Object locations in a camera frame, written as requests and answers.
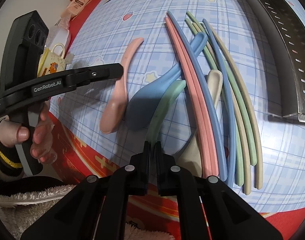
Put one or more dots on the pink spoon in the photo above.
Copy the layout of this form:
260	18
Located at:
114	110

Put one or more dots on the beige spoon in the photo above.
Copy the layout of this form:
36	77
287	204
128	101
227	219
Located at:
191	158

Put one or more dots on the yellow cartoon mug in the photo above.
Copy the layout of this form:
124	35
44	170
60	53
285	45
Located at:
50	62

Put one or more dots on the green spoon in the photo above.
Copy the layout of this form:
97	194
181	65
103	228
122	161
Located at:
166	102

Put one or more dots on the pink snack box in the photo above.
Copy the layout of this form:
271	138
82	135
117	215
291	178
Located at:
80	2

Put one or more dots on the white plastic container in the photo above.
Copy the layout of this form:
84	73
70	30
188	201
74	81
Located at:
56	35

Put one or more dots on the stainless steel utensil tray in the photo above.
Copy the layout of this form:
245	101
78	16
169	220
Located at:
283	22

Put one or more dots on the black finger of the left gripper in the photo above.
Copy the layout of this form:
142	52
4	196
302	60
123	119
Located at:
86	75

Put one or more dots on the person's left hand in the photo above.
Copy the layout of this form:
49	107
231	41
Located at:
12	134

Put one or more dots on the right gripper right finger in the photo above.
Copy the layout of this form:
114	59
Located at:
207	207

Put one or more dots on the pink chopstick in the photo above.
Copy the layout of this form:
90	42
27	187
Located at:
187	67
208	125

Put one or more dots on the blue chopstick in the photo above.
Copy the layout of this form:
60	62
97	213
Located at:
220	151
229	106

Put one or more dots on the blue spoon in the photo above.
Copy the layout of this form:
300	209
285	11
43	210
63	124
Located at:
143	104

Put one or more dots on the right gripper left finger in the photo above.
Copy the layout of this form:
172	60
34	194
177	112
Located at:
96	207

